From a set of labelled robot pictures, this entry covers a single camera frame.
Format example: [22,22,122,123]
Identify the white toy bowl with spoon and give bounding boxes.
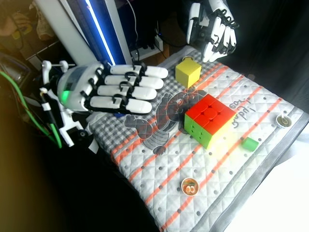
[276,114,293,129]

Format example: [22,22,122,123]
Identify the yellow cube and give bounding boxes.
[175,57,202,88]

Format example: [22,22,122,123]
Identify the green toy cylinder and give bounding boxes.
[241,136,259,152]

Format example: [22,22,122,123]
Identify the toy bowl with egg soup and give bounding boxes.
[181,177,200,197]

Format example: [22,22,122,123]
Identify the beige crumpled cloth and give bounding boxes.
[28,1,57,41]

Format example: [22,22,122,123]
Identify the blue light strip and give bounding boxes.
[84,0,116,66]

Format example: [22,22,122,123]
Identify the white column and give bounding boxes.
[33,0,133,67]

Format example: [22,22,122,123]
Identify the grey quilt with printed bear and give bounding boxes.
[86,45,305,232]

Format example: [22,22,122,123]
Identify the Rubik's cube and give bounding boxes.
[184,93,237,150]

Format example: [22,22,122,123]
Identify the white plug adapter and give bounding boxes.
[154,34,165,52]

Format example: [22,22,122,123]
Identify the green cable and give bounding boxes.
[0,70,63,148]

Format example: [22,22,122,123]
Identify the white cable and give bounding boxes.
[126,0,140,61]

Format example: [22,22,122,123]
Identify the white power strip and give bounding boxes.
[129,44,162,61]

